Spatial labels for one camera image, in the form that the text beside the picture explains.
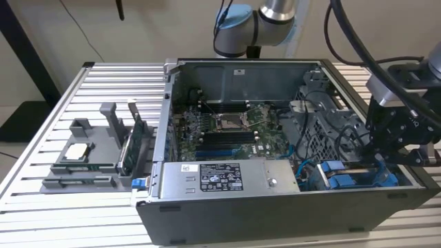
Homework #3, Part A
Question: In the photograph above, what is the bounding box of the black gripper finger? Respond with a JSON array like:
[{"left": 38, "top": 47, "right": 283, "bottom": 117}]
[
  {"left": 388, "top": 143, "right": 434, "bottom": 166},
  {"left": 360, "top": 105, "right": 407, "bottom": 162}
]

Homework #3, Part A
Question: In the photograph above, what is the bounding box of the blue disk carrier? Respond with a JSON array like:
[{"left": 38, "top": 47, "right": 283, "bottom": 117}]
[{"left": 331, "top": 175, "right": 400, "bottom": 190}]

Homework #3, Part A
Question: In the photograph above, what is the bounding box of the black RAM slot bank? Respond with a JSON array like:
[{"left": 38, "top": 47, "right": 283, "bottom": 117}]
[
  {"left": 202, "top": 102, "right": 251, "bottom": 114},
  {"left": 198, "top": 131, "right": 258, "bottom": 153}
]

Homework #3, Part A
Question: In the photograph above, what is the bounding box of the blue expansion slot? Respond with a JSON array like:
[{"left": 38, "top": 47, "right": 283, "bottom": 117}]
[{"left": 195, "top": 150, "right": 240, "bottom": 161}]

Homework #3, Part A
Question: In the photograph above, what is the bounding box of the perforated metal drive cage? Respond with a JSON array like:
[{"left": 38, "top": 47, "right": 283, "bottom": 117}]
[{"left": 284, "top": 85, "right": 372, "bottom": 164}]

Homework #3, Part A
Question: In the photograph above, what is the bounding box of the green Dell motherboard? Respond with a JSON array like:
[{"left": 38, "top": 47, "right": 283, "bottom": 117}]
[{"left": 171, "top": 102, "right": 294, "bottom": 162}]

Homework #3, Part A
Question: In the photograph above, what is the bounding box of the metal socket cover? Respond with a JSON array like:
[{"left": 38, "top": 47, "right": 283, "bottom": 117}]
[{"left": 243, "top": 106, "right": 274, "bottom": 127}]

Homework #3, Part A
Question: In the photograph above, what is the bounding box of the CPU socket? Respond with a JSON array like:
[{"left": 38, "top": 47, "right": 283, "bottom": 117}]
[{"left": 214, "top": 113, "right": 248, "bottom": 130}]

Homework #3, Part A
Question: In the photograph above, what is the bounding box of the thin locking lever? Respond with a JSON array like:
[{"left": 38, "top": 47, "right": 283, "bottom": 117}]
[{"left": 202, "top": 100, "right": 220, "bottom": 116}]

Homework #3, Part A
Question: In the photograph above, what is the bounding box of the black open PC case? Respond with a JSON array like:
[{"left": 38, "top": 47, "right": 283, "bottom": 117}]
[{"left": 130, "top": 57, "right": 441, "bottom": 246}]

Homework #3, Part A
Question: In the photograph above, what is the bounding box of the silver power supply unit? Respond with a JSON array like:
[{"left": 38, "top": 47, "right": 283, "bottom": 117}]
[{"left": 156, "top": 159, "right": 300, "bottom": 199}]

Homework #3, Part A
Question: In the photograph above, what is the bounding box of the green graphics card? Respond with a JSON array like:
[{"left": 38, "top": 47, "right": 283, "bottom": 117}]
[{"left": 116, "top": 99, "right": 154, "bottom": 179}]

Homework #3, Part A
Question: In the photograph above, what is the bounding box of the blue case latch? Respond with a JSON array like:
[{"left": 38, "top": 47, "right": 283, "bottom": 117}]
[{"left": 131, "top": 178, "right": 148, "bottom": 191}]

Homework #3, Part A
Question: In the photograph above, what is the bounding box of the grey parts rack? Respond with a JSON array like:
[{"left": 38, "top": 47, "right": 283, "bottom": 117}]
[{"left": 41, "top": 102, "right": 159, "bottom": 194}]

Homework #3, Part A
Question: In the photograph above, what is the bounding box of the green RAM stick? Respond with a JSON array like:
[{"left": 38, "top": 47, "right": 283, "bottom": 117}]
[
  {"left": 43, "top": 176, "right": 115, "bottom": 187},
  {"left": 51, "top": 164, "right": 115, "bottom": 173}
]

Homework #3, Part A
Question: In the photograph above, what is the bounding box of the silver CPU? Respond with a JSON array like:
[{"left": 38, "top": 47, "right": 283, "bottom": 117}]
[{"left": 64, "top": 143, "right": 94, "bottom": 161}]

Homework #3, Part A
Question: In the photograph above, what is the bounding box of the black stand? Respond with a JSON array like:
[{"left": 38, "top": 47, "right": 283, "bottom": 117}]
[{"left": 0, "top": 0, "right": 62, "bottom": 143}]

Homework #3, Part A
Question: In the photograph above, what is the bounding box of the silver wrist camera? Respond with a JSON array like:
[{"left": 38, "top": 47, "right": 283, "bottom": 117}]
[{"left": 366, "top": 76, "right": 410, "bottom": 107}]

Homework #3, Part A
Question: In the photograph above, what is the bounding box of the blue data wire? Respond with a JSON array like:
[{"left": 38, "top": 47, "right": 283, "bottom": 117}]
[{"left": 280, "top": 144, "right": 320, "bottom": 185}]

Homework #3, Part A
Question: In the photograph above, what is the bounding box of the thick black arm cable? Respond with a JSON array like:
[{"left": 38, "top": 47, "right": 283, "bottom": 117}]
[{"left": 331, "top": 0, "right": 441, "bottom": 126}]

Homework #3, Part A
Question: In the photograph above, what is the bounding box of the black wall antenna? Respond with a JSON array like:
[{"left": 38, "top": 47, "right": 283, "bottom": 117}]
[{"left": 115, "top": 0, "right": 126, "bottom": 21}]

